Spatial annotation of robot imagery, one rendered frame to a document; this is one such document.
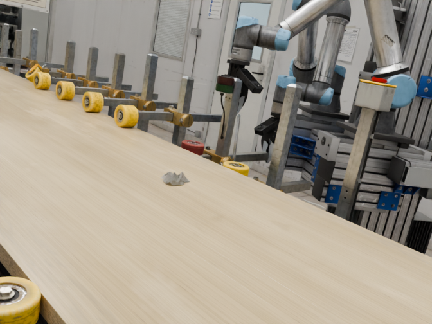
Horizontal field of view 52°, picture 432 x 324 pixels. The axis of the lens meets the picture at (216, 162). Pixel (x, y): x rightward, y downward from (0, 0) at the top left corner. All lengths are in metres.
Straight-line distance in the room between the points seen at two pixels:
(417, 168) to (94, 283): 1.35
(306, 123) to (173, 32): 4.58
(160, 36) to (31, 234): 6.19
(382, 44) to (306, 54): 0.59
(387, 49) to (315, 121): 0.68
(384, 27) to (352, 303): 1.12
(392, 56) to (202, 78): 4.38
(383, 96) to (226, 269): 0.68
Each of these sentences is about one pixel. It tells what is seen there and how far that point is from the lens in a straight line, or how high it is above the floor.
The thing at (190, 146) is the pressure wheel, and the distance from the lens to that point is 1.49.
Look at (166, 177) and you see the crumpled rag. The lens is 1.07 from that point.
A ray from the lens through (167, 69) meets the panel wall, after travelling 6.51.
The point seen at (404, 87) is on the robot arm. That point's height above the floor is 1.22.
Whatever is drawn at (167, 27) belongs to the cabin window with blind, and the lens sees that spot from 6.71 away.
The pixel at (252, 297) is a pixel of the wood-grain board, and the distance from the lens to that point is 0.65.
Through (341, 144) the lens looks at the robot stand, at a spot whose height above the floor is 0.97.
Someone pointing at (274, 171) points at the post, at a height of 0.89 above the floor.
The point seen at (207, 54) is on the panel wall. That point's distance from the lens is 5.81.
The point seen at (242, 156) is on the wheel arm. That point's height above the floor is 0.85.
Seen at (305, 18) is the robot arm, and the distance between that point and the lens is 1.75.
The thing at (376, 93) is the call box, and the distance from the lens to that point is 1.21.
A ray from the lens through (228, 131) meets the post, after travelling 1.55.
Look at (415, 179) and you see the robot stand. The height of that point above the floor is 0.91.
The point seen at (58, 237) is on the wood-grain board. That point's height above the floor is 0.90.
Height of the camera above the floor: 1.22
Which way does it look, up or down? 14 degrees down
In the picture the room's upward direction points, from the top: 10 degrees clockwise
